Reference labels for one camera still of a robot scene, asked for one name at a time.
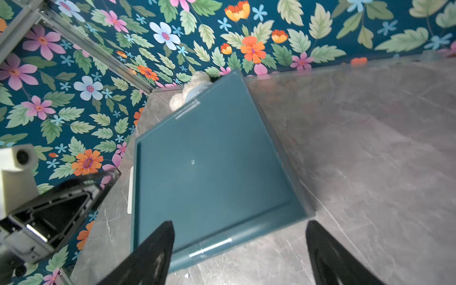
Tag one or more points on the teal drawer cabinet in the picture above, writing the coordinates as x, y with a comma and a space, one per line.
217, 170

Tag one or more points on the aluminium corner frame post left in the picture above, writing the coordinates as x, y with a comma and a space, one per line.
58, 24

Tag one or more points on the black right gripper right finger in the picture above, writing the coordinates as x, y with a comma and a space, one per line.
332, 263

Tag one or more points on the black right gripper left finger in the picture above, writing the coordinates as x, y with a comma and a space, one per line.
149, 263

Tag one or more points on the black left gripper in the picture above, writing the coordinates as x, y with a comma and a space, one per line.
41, 227

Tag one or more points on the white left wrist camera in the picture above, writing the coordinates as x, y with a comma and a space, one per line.
17, 181

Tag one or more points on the white plush toy blue hoodie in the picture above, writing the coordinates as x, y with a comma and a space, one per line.
199, 82

